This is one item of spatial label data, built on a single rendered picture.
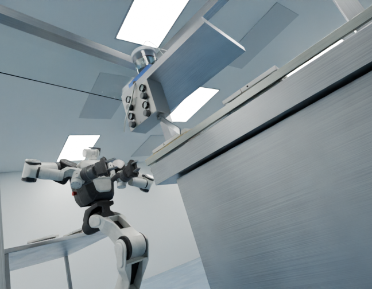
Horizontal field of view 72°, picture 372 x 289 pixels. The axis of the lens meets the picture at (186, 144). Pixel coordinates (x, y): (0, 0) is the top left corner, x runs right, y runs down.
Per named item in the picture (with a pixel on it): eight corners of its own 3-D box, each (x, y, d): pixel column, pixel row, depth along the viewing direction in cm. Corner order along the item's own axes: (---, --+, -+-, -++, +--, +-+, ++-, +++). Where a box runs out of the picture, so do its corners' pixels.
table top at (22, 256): (-39, 284, 267) (-39, 280, 268) (67, 256, 349) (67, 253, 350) (-1, 255, 181) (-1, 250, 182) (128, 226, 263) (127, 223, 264)
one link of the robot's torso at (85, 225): (81, 237, 185) (77, 213, 191) (98, 233, 195) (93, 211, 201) (101, 226, 169) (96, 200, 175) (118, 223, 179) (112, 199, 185)
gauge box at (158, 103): (130, 132, 136) (121, 101, 143) (145, 133, 144) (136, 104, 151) (156, 110, 124) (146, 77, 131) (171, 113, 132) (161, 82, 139)
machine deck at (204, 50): (122, 102, 143) (120, 96, 144) (170, 113, 171) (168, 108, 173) (204, 22, 108) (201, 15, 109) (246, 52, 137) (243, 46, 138)
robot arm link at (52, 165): (18, 156, 149) (49, 158, 170) (12, 178, 148) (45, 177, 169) (32, 160, 145) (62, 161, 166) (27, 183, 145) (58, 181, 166)
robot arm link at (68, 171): (85, 168, 160) (61, 164, 155) (83, 178, 153) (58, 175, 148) (83, 175, 163) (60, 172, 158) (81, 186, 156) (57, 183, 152)
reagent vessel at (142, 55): (132, 81, 149) (125, 56, 156) (152, 87, 161) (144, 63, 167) (148, 64, 141) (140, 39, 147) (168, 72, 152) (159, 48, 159)
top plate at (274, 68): (223, 105, 105) (221, 101, 106) (249, 114, 124) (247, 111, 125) (276, 69, 92) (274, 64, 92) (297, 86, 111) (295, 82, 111)
